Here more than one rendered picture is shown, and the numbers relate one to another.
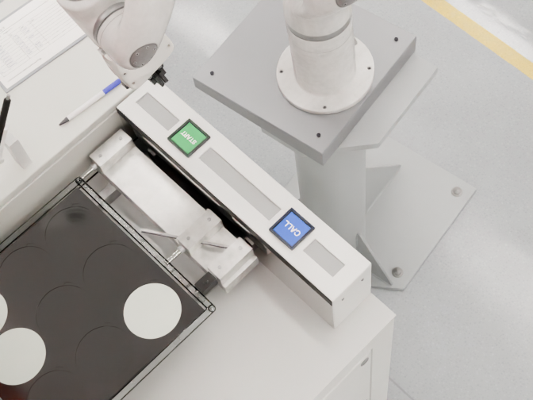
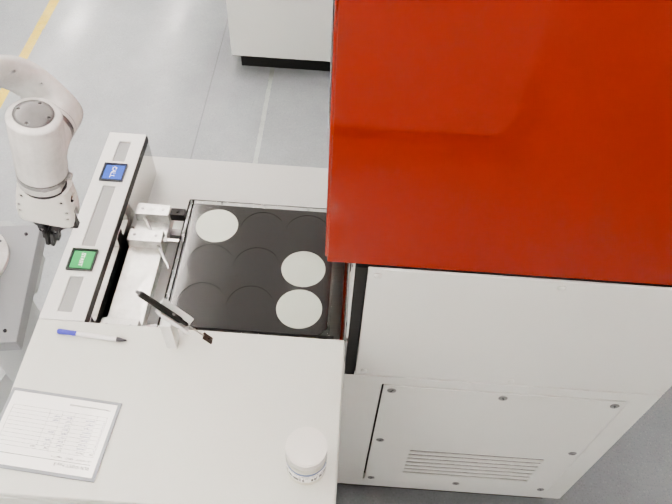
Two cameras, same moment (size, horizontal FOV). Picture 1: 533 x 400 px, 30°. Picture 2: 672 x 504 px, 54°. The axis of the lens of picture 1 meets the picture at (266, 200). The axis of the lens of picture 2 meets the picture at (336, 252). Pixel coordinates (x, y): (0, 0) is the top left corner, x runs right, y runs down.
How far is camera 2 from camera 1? 1.68 m
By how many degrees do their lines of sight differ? 60
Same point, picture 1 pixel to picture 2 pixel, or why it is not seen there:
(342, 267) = (122, 142)
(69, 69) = (68, 376)
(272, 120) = (28, 266)
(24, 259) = (242, 314)
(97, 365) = (271, 228)
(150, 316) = (221, 224)
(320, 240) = (111, 157)
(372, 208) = not seen: hidden behind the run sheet
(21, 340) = (293, 273)
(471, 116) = not seen: outside the picture
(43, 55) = (66, 405)
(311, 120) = (15, 245)
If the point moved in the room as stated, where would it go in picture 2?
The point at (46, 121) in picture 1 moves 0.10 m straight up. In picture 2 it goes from (128, 354) to (116, 328)
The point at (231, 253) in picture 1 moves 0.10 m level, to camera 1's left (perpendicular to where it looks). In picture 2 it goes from (149, 209) to (178, 230)
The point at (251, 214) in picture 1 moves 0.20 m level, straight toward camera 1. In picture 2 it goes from (117, 195) to (178, 147)
